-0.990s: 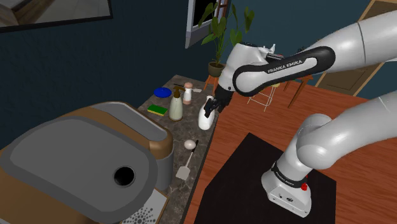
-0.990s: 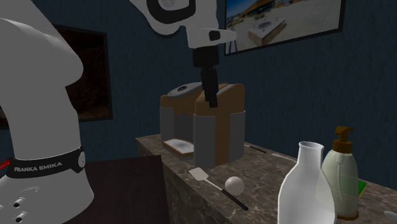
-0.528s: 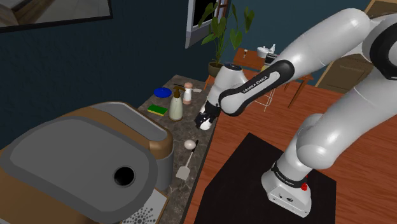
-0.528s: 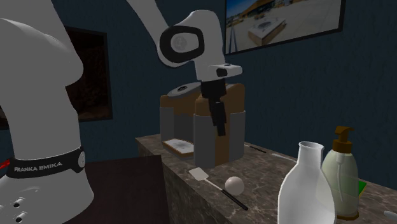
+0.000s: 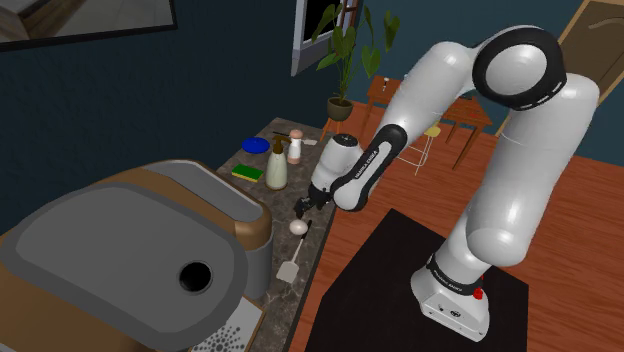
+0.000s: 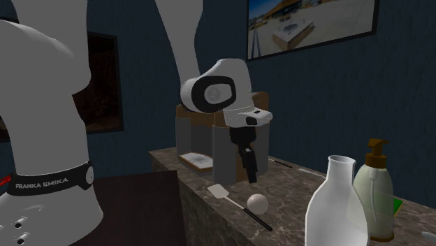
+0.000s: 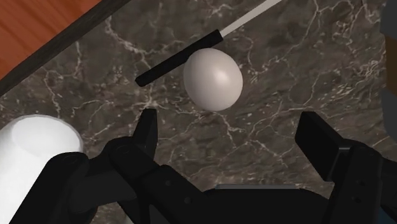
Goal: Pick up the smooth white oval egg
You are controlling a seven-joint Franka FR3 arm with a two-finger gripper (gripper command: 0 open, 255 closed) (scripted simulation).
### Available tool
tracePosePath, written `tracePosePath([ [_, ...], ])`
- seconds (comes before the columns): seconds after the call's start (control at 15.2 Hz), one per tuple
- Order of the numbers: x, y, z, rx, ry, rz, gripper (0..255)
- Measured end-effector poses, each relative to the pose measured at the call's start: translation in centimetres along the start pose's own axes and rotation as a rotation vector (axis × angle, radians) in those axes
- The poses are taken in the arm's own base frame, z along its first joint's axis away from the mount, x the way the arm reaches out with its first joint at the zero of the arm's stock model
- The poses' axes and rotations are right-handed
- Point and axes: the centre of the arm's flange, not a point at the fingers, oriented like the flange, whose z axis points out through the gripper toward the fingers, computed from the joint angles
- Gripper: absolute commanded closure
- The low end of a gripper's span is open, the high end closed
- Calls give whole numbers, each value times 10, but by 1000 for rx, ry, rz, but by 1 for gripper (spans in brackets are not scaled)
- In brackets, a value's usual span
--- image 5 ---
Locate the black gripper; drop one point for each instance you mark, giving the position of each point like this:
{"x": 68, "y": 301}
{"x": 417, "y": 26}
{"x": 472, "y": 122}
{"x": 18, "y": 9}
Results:
{"x": 320, "y": 196}

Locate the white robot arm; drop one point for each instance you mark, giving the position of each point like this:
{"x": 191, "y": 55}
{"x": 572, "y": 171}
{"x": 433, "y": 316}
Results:
{"x": 516, "y": 185}

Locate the white egg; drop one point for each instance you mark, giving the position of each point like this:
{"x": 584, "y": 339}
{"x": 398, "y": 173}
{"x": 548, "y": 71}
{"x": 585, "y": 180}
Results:
{"x": 298, "y": 227}

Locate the cream soap dispenser bottle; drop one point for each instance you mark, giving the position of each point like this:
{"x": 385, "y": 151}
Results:
{"x": 276, "y": 169}

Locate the white and pink pepper mill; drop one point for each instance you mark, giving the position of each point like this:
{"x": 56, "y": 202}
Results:
{"x": 294, "y": 146}

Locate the green and yellow sponge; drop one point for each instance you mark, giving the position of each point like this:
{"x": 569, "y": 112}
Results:
{"x": 247, "y": 172}

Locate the blue plate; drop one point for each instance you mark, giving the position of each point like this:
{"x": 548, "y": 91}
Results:
{"x": 255, "y": 144}

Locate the black robot stand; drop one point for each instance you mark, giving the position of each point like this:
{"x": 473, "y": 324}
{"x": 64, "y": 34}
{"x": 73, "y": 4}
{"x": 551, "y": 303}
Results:
{"x": 390, "y": 297}

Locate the yellow stool with white legs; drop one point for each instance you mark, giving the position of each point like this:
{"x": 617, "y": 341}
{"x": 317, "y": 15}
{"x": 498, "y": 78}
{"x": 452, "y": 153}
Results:
{"x": 420, "y": 146}

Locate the brown wooden table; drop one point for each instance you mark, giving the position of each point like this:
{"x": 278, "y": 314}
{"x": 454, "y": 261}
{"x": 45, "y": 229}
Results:
{"x": 390, "y": 92}

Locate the potted green plant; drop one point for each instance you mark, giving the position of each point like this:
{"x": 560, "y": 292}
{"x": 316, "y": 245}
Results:
{"x": 348, "y": 53}

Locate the brown and grey coffee machine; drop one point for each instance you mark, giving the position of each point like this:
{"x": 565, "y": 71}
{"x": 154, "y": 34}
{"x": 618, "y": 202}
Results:
{"x": 131, "y": 253}

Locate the brown door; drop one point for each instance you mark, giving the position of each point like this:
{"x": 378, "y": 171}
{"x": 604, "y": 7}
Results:
{"x": 590, "y": 44}

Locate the window with white frame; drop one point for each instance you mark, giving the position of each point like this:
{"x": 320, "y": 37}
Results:
{"x": 317, "y": 29}

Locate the wall picture with black frame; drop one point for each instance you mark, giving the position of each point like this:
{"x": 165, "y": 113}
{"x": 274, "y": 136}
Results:
{"x": 83, "y": 19}

